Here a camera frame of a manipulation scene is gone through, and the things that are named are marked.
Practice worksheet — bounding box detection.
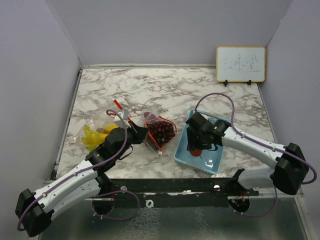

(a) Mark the red brown round fruit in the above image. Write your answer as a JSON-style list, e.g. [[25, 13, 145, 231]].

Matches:
[[189, 149, 203, 157]]

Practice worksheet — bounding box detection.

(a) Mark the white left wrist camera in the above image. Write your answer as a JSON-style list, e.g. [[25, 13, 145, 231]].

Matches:
[[113, 109, 131, 128]]

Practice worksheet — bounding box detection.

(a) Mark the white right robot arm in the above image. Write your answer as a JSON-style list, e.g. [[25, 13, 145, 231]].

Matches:
[[186, 112, 309, 196]]

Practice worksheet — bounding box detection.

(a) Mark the black mounting rail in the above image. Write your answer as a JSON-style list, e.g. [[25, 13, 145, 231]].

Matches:
[[93, 177, 259, 209]]

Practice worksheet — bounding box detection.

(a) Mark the yellow banana bunch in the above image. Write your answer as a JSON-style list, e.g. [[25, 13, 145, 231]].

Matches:
[[80, 124, 118, 151]]

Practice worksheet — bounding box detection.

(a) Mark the light blue plastic basket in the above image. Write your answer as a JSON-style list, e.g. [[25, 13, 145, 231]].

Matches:
[[174, 124, 225, 175]]

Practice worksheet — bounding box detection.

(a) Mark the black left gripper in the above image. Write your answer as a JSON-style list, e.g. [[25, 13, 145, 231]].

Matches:
[[114, 120, 149, 160]]

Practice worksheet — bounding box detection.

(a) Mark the purple sweet potato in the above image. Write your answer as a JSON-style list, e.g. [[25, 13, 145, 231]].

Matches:
[[143, 112, 157, 121]]

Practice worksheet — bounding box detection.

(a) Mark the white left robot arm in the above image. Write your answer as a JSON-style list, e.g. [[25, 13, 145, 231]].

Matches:
[[15, 121, 149, 237]]

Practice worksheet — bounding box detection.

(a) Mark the small framed whiteboard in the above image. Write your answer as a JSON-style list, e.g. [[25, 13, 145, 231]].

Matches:
[[216, 45, 266, 86]]

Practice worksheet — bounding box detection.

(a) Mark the clear orange zip bag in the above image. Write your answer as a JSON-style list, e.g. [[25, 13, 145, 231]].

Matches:
[[73, 100, 122, 152], [142, 111, 177, 156]]

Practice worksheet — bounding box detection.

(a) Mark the dark grape bunch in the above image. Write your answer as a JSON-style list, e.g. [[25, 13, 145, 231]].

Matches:
[[146, 120, 176, 147]]

